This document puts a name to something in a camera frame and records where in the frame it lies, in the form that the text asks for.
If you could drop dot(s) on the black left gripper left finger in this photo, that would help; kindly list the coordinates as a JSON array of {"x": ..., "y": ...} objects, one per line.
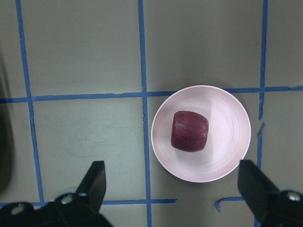
[{"x": 92, "y": 188}]

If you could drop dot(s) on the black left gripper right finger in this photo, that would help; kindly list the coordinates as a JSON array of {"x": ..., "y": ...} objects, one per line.
[{"x": 256, "y": 188}]

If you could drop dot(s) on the red apple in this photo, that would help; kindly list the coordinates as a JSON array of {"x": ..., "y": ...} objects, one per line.
[{"x": 189, "y": 131}]

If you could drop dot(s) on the pink plate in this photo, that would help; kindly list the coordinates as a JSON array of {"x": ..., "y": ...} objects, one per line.
[{"x": 228, "y": 136}]

